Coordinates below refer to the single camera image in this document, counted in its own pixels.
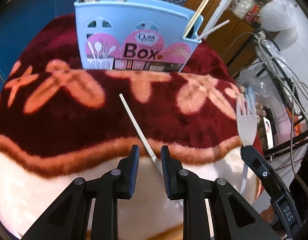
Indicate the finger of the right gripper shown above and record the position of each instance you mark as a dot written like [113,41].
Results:
[286,217]

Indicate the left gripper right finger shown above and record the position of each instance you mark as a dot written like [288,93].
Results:
[211,209]

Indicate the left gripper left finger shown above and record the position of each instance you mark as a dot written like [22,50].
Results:
[89,208]

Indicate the wooden chopstick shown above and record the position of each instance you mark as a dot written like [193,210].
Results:
[197,15]

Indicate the person's right hand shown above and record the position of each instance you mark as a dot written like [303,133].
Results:
[268,215]

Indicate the red floral blanket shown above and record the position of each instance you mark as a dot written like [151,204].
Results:
[59,121]

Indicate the wooden corner shelf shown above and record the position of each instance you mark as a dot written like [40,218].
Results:
[232,41]

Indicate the white plastic bag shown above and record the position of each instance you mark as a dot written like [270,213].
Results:
[278,15]

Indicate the light blue utensil box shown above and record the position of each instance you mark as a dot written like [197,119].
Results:
[135,34]

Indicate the blue base cabinets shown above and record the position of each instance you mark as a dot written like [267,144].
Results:
[20,21]

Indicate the black wire rack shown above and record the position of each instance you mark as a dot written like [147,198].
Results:
[283,95]

